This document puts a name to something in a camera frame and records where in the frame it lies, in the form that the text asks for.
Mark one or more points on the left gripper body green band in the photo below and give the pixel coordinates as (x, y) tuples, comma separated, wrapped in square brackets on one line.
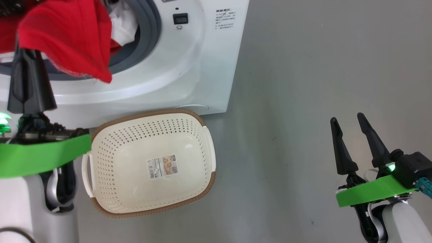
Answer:
[(40, 153)]

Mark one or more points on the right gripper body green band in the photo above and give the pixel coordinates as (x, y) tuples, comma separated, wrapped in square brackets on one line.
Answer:
[(368, 194)]

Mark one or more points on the black door latch socket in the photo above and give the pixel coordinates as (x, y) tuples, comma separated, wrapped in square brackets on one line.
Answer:
[(180, 18)]

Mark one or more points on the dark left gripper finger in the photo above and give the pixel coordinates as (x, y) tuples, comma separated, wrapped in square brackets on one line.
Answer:
[(37, 87), (17, 87)]

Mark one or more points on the basket product label sticker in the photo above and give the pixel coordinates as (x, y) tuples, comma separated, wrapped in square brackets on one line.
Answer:
[(162, 166)]

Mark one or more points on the white front-load washing machine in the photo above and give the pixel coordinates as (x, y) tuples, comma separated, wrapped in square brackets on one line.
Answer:
[(202, 67)]

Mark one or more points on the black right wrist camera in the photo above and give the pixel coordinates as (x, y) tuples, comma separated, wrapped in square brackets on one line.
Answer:
[(413, 165)]

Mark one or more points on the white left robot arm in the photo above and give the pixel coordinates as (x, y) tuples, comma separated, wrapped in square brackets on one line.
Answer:
[(20, 206)]

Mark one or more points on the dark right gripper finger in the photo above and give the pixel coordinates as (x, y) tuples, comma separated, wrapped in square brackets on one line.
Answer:
[(376, 145), (344, 155)]

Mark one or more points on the cream perforated laundry basket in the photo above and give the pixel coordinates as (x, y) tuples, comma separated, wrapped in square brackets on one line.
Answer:
[(141, 189)]

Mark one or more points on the red and white garment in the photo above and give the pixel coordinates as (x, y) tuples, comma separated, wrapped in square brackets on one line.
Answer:
[(67, 33)]

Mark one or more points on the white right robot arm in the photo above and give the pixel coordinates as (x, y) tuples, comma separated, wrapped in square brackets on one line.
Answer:
[(405, 222)]

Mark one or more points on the printed text sticker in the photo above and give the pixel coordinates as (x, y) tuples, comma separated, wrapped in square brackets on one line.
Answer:
[(225, 18)]

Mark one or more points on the grey rubber door gasket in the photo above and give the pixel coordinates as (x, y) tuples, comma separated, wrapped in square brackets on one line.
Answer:
[(148, 30)]

